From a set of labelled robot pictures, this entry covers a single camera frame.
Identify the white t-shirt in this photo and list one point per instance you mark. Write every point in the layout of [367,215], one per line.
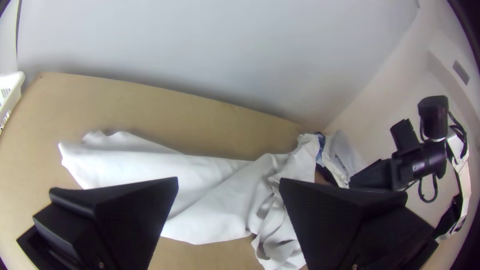
[210,191]

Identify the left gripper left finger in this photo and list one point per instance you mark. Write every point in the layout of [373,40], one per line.
[120,221]

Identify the white laundry basket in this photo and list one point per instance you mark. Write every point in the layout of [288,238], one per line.
[9,90]

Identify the pile of folded clothes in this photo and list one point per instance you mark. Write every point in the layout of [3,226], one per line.
[341,153]

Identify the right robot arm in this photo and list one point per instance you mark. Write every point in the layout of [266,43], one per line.
[433,112]

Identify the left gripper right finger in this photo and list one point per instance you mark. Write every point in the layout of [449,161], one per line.
[345,228]

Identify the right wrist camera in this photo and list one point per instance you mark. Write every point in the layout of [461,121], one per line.
[404,135]

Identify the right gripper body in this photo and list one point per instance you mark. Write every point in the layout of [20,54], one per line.
[375,174]

